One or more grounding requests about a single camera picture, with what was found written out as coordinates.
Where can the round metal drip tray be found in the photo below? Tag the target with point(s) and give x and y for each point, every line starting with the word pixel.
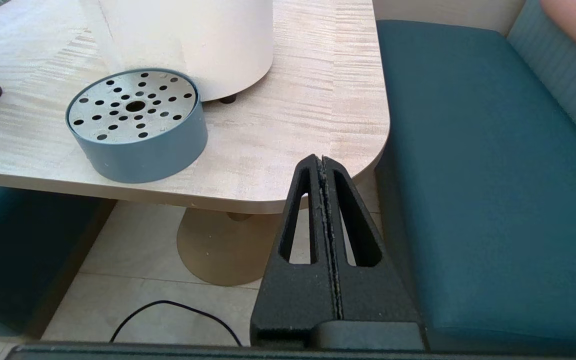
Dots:
pixel 143 155

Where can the beige table pedestal base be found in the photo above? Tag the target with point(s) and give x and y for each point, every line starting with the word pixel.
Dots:
pixel 218 250

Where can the teal upholstered bench sofa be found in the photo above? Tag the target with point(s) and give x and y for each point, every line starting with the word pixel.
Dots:
pixel 493 175
pixel 18 250

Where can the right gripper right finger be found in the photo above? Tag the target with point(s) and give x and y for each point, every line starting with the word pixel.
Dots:
pixel 373 295

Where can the clear water dispenser white base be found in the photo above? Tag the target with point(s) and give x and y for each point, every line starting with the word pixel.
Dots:
pixel 208 45

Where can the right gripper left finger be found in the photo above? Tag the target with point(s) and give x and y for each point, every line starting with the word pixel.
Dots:
pixel 293 300

